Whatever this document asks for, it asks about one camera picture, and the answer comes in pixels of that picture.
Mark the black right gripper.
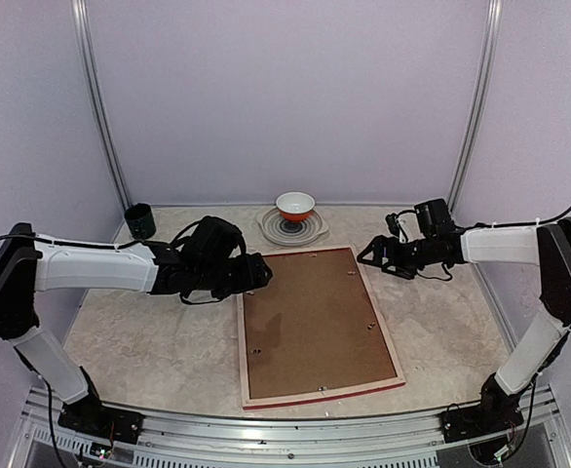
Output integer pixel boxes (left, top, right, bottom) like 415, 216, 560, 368
358, 235, 438, 280

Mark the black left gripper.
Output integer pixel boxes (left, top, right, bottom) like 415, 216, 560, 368
195, 253, 273, 300

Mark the brown backing board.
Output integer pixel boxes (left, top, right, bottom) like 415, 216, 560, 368
243, 249, 398, 399

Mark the red wooden picture frame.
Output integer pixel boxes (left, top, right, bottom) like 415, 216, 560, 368
236, 246, 407, 411

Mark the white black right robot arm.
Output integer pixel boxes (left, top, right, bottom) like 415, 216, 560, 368
357, 199, 571, 433

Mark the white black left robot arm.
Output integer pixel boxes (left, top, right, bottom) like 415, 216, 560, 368
0, 216, 273, 434

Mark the grey striped plate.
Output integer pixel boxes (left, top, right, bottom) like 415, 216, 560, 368
256, 208, 328, 247

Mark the orange white bowl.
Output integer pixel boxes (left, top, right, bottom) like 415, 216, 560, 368
276, 192, 316, 222

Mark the dark green mug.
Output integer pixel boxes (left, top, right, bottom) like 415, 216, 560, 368
124, 203, 157, 241

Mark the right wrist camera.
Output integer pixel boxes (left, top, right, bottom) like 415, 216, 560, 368
385, 214, 408, 244

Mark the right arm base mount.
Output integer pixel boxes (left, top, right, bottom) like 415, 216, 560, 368
439, 405, 524, 444

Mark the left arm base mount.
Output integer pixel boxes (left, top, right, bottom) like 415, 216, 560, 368
58, 400, 144, 445

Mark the right aluminium post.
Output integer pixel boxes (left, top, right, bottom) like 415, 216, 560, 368
447, 0, 504, 212

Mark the aluminium post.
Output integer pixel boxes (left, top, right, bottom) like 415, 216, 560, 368
71, 0, 132, 211
447, 0, 504, 212

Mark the left aluminium post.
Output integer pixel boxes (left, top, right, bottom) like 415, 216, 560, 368
71, 0, 132, 211

